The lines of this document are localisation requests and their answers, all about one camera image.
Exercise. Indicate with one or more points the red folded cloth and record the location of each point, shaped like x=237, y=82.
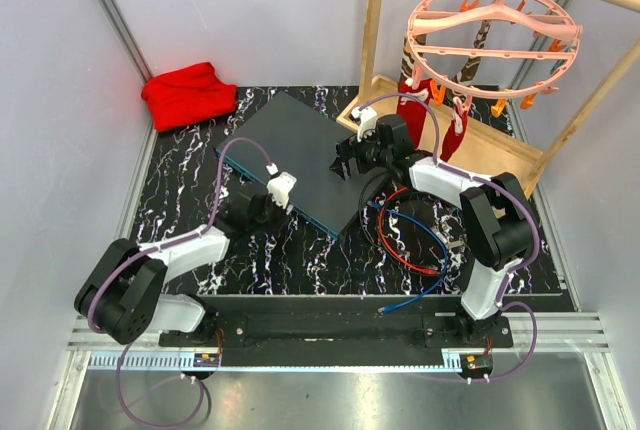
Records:
x=188, y=96

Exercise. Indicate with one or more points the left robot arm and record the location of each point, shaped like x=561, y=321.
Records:
x=123, y=298

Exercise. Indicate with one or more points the red sock left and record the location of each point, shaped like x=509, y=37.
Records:
x=412, y=112

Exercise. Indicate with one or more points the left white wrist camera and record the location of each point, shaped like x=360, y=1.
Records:
x=279, y=188

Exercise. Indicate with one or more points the red sock right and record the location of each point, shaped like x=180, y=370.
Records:
x=456, y=131

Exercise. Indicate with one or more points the pink round clip hanger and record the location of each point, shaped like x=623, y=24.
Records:
x=441, y=33

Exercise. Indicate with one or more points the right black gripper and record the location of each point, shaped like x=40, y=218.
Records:
x=346, y=151

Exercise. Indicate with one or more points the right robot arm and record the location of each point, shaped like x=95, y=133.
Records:
x=501, y=233

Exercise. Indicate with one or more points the brown striped sock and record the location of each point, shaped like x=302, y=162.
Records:
x=472, y=64
x=407, y=63

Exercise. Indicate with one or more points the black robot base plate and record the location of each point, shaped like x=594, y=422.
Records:
x=341, y=333

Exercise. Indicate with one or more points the brown striped sock back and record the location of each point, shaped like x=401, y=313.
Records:
x=472, y=64

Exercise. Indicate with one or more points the dark blue network switch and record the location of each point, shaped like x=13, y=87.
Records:
x=302, y=142

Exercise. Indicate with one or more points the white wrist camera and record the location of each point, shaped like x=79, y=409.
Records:
x=366, y=119
x=279, y=188

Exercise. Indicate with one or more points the red sock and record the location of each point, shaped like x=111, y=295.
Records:
x=412, y=112
x=456, y=131

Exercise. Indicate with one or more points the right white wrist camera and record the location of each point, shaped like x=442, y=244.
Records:
x=366, y=119

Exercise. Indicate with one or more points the brown striped sock front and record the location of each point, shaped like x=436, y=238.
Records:
x=407, y=63

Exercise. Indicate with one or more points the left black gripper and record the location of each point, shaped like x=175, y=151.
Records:
x=280, y=211

